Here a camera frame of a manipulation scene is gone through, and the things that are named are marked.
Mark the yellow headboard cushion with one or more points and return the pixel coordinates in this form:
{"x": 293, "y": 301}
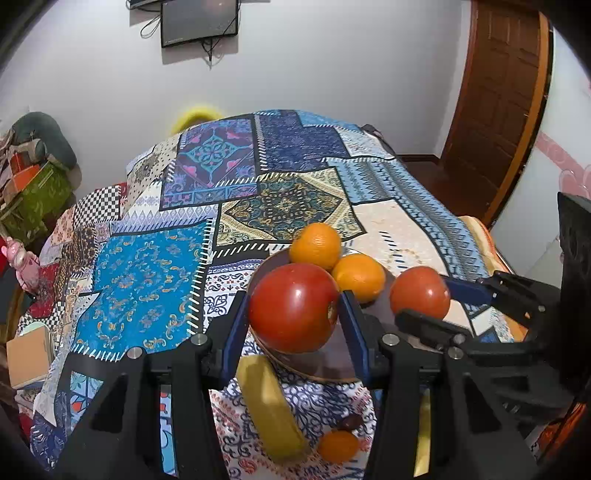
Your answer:
{"x": 195, "y": 116}

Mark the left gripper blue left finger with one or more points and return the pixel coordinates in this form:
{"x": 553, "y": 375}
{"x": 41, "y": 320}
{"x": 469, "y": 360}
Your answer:
{"x": 233, "y": 331}

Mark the red tomato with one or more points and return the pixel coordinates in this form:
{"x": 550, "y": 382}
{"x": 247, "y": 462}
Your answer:
{"x": 423, "y": 290}
{"x": 294, "y": 308}

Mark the pink toy figurine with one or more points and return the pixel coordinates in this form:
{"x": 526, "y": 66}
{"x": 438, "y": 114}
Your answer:
{"x": 25, "y": 264}

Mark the green patterned storage box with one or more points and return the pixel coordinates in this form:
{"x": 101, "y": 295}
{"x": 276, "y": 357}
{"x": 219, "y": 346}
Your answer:
{"x": 31, "y": 213}

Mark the purple ceramic plate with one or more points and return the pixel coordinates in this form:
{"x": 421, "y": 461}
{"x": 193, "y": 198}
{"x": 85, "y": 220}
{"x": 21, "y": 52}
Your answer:
{"x": 332, "y": 362}

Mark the white wardrobe sliding door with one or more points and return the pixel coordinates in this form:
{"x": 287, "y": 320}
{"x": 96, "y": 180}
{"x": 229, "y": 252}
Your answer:
{"x": 527, "y": 231}

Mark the orange with sticker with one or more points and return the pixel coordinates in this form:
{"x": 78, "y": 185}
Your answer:
{"x": 317, "y": 244}

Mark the small orange tangerine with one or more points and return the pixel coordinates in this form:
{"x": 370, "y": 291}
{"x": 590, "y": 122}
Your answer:
{"x": 338, "y": 446}

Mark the large orange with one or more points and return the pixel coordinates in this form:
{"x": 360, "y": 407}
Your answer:
{"x": 361, "y": 274}

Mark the cardboard box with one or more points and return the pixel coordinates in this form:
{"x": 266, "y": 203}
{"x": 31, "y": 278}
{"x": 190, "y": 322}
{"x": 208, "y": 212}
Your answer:
{"x": 29, "y": 356}

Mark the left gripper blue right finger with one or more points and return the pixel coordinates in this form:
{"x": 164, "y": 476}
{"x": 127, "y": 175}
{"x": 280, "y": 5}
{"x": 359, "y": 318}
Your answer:
{"x": 361, "y": 332}

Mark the patchwork patterned bedspread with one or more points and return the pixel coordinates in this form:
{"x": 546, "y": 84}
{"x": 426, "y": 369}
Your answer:
{"x": 159, "y": 257}

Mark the brown wooden door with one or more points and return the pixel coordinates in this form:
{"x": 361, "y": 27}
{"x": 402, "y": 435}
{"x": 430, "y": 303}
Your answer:
{"x": 500, "y": 103}

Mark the small wall monitor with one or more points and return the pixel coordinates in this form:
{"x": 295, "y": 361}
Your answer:
{"x": 186, "y": 21}

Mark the dark brown date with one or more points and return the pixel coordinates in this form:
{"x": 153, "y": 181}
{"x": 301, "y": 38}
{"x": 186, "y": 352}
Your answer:
{"x": 350, "y": 423}

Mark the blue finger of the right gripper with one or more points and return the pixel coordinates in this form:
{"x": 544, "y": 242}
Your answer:
{"x": 431, "y": 332}
{"x": 474, "y": 293}

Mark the grey-green pillow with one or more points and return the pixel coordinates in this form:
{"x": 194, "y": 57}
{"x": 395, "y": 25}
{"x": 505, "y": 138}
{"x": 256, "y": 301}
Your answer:
{"x": 43, "y": 130}

